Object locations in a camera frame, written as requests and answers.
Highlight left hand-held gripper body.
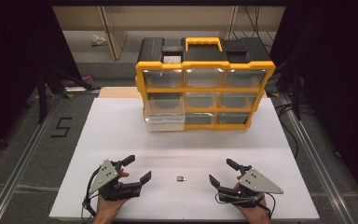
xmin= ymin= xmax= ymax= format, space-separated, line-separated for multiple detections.
xmin=88 ymin=159 xmax=144 ymax=202

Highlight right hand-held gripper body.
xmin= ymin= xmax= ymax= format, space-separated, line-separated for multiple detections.
xmin=218 ymin=167 xmax=284 ymax=209

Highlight clear plastic drawer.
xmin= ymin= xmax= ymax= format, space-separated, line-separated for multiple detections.
xmin=145 ymin=92 xmax=186 ymax=133

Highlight yellow and black drawer organizer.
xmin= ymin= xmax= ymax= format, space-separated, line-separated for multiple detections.
xmin=134 ymin=36 xmax=277 ymax=133

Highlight person's right hand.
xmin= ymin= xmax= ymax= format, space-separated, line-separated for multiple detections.
xmin=233 ymin=175 xmax=272 ymax=224

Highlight person's left hand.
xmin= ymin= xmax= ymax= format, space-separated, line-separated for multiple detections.
xmin=92 ymin=168 xmax=131 ymax=224

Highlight tan board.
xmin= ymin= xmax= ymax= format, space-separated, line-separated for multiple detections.
xmin=98 ymin=86 xmax=143 ymax=99

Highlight pink thing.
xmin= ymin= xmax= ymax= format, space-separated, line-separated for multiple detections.
xmin=67 ymin=74 xmax=95 ymax=88

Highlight grid of closed clear drawers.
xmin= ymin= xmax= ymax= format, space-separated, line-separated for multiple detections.
xmin=143 ymin=68 xmax=268 ymax=126

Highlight black metal stand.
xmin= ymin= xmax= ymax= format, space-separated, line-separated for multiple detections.
xmin=35 ymin=65 xmax=103 ymax=125

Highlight beige wooden furniture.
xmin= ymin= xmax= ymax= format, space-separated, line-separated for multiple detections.
xmin=51 ymin=5 xmax=286 ymax=62

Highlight white crumpled thing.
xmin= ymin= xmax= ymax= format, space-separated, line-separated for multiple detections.
xmin=90 ymin=34 xmax=107 ymax=48

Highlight dark curtain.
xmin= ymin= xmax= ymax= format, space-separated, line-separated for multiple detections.
xmin=271 ymin=0 xmax=358 ymax=206
xmin=0 ymin=0 xmax=77 ymax=162

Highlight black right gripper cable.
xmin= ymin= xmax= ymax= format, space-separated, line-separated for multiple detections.
xmin=262 ymin=191 xmax=277 ymax=219

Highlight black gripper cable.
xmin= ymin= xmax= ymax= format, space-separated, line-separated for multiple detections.
xmin=262 ymin=191 xmax=277 ymax=219
xmin=80 ymin=166 xmax=103 ymax=219

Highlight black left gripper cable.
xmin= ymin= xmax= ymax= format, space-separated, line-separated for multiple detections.
xmin=80 ymin=166 xmax=103 ymax=219

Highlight aluminium rail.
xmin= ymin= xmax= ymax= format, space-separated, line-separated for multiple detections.
xmin=278 ymin=92 xmax=357 ymax=224
xmin=0 ymin=92 xmax=63 ymax=224

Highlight black hanging cables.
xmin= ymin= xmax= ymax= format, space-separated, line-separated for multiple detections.
xmin=229 ymin=5 xmax=276 ymax=49

